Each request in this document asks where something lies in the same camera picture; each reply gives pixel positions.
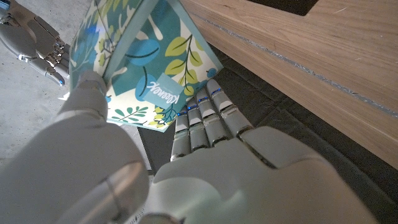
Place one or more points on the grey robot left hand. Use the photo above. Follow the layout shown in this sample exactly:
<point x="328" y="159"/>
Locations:
<point x="233" y="180"/>

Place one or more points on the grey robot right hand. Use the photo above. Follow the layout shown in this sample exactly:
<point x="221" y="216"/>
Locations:
<point x="28" y="37"/>

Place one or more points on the teal floral tissue box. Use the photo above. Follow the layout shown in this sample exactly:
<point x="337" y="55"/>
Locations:
<point x="149" y="56"/>

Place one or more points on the black box with white base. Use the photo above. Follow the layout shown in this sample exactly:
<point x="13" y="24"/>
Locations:
<point x="286" y="4"/>

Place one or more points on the wooden table edge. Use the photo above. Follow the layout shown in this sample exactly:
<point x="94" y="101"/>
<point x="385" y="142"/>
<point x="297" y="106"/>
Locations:
<point x="311" y="73"/>

